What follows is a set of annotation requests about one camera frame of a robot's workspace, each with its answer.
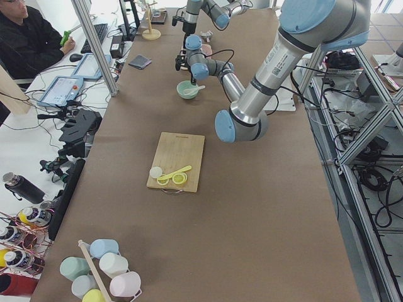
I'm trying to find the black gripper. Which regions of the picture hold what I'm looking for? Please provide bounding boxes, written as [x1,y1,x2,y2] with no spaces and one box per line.
[175,50,197,88]
[171,12,184,26]

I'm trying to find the white ceramic spoon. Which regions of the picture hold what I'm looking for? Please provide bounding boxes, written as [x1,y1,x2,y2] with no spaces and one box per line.
[183,85,205,95]

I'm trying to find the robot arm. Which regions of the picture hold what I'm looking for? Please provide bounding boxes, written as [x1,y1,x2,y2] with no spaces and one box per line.
[172,0,253,36]
[173,1,371,143]

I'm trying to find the mint green bowl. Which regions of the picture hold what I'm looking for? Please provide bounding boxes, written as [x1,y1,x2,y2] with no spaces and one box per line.
[176,80,198,99]

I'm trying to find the pink bowl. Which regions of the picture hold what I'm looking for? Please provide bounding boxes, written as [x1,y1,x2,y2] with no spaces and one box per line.
[201,44,213,57]

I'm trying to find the wooden cup rack stand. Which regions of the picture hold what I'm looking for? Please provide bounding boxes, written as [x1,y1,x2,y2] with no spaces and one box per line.
[136,0,161,40]

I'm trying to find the grey and purple cloths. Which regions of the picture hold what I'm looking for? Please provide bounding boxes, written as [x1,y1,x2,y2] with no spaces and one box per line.
[128,55,152,70]

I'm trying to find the wooden cutting board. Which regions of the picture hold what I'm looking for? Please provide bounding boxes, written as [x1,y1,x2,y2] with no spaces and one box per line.
[147,132,205,193]

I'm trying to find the black keyboard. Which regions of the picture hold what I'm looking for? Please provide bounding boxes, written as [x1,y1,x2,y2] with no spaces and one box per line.
[80,23,110,54]

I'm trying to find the upper blue teach pendant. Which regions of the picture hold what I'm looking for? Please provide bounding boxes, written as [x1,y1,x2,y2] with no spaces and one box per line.
[71,53,102,81]

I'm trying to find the blue teach pendant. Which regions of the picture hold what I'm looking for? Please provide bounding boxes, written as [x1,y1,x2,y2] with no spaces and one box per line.
[71,53,102,81]
[37,76,84,108]

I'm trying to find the black computer mouse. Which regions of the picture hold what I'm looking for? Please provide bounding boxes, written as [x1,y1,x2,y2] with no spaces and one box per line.
[69,53,82,62]

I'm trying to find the lower lemon slice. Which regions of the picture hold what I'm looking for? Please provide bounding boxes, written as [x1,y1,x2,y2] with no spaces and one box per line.
[156,177,169,186]

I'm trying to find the lower blue teach pendant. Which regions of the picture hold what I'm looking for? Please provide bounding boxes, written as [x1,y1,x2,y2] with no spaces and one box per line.
[37,76,84,108]

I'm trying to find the seated person in black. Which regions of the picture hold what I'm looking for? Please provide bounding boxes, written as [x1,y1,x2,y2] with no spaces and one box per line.
[1,1,76,80]

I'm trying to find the black water bottle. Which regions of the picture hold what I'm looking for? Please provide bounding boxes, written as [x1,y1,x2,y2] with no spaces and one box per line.
[2,172,45,204]

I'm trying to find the rack of pastel cups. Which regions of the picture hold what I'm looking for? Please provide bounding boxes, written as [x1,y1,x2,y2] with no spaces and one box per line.
[59,238,142,301]

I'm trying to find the bottles on side table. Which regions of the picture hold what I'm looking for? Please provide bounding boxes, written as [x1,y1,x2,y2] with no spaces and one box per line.
[1,206,54,276]

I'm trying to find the aluminium frame post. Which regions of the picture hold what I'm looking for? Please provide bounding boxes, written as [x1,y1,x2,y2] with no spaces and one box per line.
[71,0,118,97]

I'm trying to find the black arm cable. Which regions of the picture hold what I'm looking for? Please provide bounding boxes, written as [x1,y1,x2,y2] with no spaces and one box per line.
[204,48,319,116]

